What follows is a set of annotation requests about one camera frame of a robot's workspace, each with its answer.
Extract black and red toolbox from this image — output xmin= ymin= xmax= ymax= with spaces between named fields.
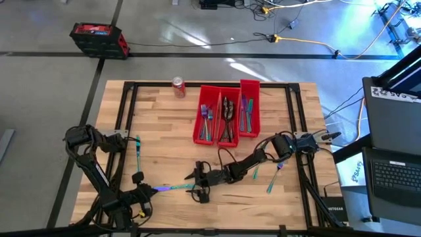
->
xmin=68 ymin=22 xmax=131 ymax=61

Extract black laptop with keyboard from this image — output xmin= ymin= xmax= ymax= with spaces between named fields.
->
xmin=361 ymin=146 xmax=421 ymax=228

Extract yellow extension cord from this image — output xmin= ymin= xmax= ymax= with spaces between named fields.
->
xmin=271 ymin=0 xmax=410 ymax=61

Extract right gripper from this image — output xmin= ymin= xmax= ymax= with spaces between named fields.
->
xmin=184 ymin=160 xmax=232 ymax=203

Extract pale yellow floor cable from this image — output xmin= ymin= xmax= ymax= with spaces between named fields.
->
xmin=261 ymin=0 xmax=334 ymax=14

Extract red plastic bin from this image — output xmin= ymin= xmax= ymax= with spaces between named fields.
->
xmin=193 ymin=84 xmax=222 ymax=145
xmin=238 ymin=79 xmax=261 ymax=138
xmin=216 ymin=87 xmax=242 ymax=148

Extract black aluminium table frame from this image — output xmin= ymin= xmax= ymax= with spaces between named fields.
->
xmin=69 ymin=80 xmax=350 ymax=237

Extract white cable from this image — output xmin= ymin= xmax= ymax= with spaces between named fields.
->
xmin=357 ymin=97 xmax=366 ymax=143

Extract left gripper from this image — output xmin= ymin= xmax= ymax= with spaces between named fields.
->
xmin=127 ymin=171 xmax=160 ymax=219

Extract black floor stand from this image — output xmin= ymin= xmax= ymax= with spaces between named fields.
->
xmin=373 ymin=1 xmax=409 ymax=59

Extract grey laptop with sticker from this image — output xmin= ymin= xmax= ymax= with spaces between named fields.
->
xmin=362 ymin=76 xmax=421 ymax=156

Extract white printed carton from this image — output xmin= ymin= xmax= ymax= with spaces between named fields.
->
xmin=335 ymin=160 xmax=364 ymax=187

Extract black Netgear network switch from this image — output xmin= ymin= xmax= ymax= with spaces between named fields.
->
xmin=320 ymin=196 xmax=349 ymax=223

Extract red soda can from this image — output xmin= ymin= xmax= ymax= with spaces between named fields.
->
xmin=171 ymin=76 xmax=187 ymax=99

